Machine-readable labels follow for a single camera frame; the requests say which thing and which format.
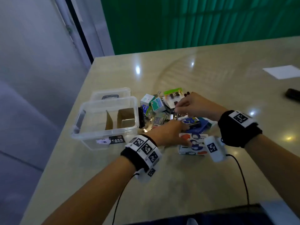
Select person's right hand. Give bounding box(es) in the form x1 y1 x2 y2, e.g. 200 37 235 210
174 92 228 121

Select person's left hand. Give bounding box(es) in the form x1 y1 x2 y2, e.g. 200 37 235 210
143 120 190 147

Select pile of metal staple strips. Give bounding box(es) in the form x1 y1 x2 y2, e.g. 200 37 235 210
140 88 218 156

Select clear binder clip pack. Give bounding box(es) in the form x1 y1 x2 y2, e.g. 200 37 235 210
162 88 187 110

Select transparent storage box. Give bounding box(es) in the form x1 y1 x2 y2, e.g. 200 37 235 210
71 96 141 150

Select person's left forearm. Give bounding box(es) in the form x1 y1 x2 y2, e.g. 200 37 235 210
42 156 137 225

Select person's right forearm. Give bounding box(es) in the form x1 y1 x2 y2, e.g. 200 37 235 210
244 133 300 218

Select black marker wristband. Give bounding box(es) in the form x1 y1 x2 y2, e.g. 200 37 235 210
120 134 162 173
218 110 263 148

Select brown cardboard box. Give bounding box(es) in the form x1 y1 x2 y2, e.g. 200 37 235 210
105 108 137 130

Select transparent box lid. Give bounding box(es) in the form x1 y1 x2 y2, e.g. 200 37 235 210
90 87 132 102

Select green curtain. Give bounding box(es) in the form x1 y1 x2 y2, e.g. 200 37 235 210
100 0 300 55

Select white paper sheet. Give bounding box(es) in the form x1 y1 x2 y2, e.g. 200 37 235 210
262 65 300 80

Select small black device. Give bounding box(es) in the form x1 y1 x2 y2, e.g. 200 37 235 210
285 88 300 102

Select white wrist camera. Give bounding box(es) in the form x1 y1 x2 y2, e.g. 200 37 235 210
136 165 158 182
205 135 228 163

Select black camera cable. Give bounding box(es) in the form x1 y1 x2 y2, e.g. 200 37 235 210
226 153 250 207
112 173 139 225

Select black window post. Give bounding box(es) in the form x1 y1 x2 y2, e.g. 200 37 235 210
63 0 94 64

